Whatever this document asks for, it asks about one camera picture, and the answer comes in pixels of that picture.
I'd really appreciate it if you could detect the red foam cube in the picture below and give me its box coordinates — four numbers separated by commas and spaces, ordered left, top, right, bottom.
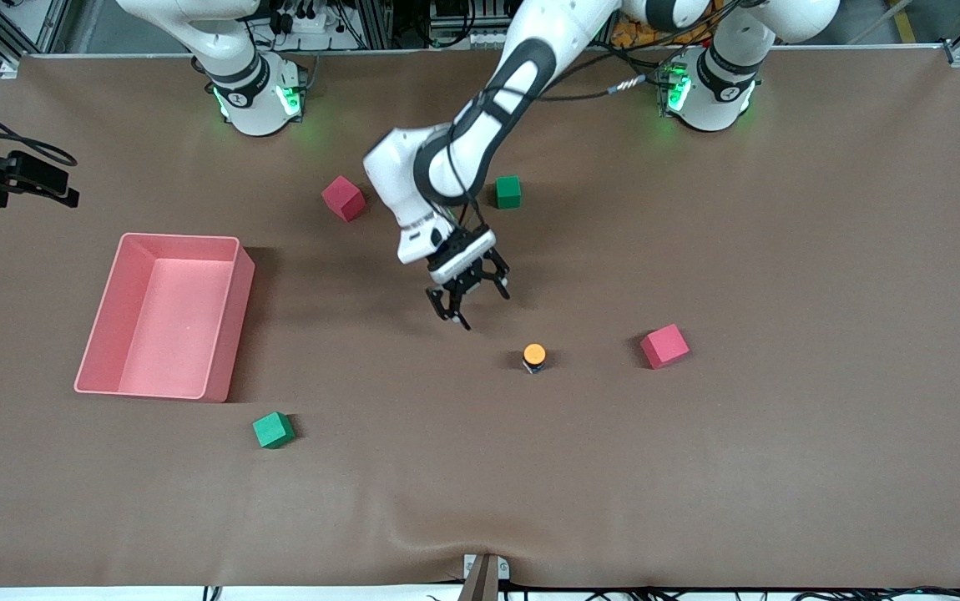
640, 324, 690, 370
321, 175, 366, 223

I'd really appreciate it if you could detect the brown table cover mat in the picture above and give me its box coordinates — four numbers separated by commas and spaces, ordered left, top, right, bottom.
0, 46, 960, 589

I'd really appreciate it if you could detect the pink plastic tray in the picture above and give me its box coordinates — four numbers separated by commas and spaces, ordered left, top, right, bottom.
73, 232, 256, 404

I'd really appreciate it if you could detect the orange packets pile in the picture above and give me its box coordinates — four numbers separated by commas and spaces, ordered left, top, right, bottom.
611, 15, 723, 48

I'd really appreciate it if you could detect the white power strip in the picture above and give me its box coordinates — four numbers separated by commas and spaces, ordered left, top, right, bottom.
274, 3, 332, 36

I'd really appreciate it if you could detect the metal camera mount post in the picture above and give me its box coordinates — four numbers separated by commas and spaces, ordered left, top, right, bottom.
457, 553, 511, 601

